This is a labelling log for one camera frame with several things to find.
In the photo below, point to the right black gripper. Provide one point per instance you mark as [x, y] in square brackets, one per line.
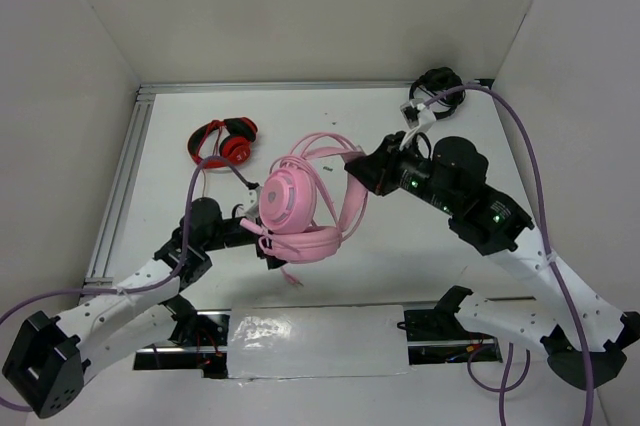
[376, 168]

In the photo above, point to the aluminium rail frame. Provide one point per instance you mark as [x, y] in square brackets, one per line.
[402, 252]

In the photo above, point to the white taped sheet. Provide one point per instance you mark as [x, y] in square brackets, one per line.
[316, 342]

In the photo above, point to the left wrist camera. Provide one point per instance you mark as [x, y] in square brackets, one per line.
[251, 202]

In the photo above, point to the black headphones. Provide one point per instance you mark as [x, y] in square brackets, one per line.
[435, 81]

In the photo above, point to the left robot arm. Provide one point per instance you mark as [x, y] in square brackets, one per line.
[53, 357]

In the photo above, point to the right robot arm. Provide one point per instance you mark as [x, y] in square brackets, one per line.
[568, 322]

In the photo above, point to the red headphones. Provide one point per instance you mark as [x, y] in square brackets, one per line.
[235, 137]

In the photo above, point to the pink headphones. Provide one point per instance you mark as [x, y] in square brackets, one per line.
[296, 211]

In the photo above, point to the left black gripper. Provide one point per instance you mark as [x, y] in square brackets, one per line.
[272, 260]

